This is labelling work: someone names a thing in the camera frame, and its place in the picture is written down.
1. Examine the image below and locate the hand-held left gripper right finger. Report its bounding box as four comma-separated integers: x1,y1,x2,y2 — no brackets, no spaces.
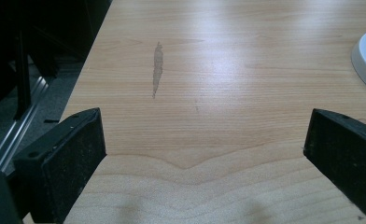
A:
303,107,366,224

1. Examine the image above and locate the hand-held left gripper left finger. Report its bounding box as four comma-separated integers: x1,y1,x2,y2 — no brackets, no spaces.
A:
12,107,107,224

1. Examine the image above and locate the metal floor rail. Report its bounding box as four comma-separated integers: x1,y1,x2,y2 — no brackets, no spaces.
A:
0,76,49,173

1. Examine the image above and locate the black stand post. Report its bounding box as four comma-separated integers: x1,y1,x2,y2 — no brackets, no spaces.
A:
13,28,34,121

